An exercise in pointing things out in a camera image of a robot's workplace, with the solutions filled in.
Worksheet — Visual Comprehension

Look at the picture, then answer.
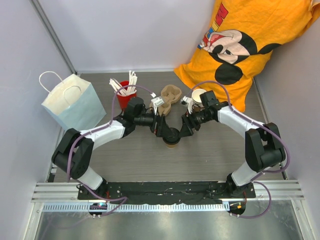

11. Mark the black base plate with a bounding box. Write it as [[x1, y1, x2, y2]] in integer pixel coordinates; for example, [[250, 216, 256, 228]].
[[77, 181, 256, 214]]

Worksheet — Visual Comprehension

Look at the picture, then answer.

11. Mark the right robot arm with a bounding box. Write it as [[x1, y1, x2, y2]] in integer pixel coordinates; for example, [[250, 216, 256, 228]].
[[179, 91, 286, 198]]

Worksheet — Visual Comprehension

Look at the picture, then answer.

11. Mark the orange Mickey Mouse cloth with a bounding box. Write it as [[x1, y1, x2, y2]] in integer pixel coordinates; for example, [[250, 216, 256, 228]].
[[174, 0, 320, 112]]

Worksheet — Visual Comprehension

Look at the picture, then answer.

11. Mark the light blue paper bag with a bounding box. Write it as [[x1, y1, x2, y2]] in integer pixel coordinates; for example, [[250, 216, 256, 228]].
[[38, 71, 106, 131]]

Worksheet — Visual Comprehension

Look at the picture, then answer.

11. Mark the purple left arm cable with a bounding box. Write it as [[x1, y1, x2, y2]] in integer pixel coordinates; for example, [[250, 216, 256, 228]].
[[66, 85, 157, 217]]

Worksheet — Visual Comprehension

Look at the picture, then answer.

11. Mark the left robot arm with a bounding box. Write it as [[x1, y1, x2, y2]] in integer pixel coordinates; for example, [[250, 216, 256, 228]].
[[51, 97, 179, 200]]

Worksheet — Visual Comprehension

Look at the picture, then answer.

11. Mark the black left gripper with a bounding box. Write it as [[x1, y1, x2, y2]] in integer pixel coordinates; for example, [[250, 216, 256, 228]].
[[134, 106, 175, 138]]

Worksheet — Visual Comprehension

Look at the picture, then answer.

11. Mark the red straw holder cup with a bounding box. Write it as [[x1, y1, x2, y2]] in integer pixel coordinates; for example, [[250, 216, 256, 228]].
[[116, 80, 137, 110]]

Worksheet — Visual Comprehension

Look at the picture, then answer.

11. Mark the stack of paper cups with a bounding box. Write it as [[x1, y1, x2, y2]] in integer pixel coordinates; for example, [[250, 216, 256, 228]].
[[191, 89, 207, 108]]

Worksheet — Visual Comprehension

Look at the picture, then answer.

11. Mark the stack of cardboard cup carriers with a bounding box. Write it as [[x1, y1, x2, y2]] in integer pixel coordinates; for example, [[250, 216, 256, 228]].
[[157, 84, 182, 116]]

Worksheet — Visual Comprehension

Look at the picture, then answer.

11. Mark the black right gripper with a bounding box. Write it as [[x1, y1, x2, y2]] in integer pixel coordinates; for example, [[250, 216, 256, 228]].
[[179, 107, 213, 138]]

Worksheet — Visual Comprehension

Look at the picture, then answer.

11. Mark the brown paper cup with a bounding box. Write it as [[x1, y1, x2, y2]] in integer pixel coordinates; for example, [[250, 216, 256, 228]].
[[165, 143, 178, 149]]

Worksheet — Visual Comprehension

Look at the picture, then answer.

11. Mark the aluminium frame rail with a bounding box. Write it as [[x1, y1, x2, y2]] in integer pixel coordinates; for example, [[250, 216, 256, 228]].
[[29, 0, 78, 74]]

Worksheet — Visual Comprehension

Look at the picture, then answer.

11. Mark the bundle of wrapped white straws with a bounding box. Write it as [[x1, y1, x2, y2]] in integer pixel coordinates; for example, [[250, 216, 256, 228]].
[[109, 70, 138, 97]]

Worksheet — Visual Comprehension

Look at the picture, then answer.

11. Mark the black coffee cup lid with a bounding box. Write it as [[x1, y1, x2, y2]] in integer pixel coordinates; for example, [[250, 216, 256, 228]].
[[162, 127, 181, 145]]

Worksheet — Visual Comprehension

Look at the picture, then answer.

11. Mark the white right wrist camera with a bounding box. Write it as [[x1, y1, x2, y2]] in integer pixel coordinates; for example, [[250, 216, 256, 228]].
[[180, 96, 194, 114]]

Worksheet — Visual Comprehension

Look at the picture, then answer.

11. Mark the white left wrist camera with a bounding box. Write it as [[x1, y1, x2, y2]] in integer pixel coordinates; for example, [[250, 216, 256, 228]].
[[150, 92, 165, 115]]

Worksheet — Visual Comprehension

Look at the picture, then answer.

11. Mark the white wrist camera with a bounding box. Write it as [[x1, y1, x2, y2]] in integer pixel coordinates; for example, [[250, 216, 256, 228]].
[[150, 92, 165, 115], [180, 96, 194, 114]]

